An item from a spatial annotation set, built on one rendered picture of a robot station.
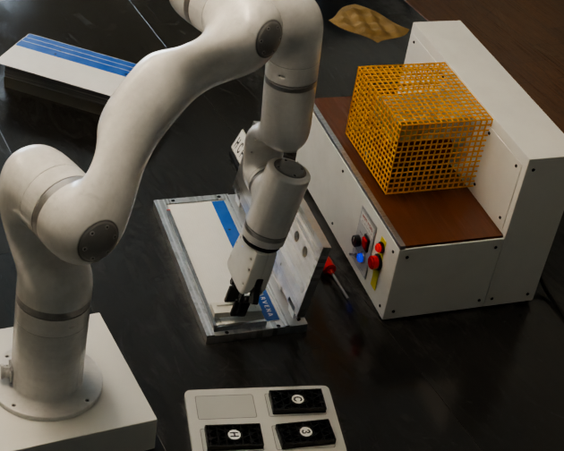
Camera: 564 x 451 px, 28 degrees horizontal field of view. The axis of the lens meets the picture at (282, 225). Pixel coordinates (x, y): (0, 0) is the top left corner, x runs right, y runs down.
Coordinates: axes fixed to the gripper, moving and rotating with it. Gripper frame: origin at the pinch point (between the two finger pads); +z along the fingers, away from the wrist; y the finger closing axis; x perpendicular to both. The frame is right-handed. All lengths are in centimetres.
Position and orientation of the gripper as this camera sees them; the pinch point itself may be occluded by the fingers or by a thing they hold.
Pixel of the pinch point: (237, 301)
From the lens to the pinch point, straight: 218.9
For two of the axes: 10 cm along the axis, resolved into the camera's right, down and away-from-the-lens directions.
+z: -3.2, 7.9, 5.2
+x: 8.9, 0.7, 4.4
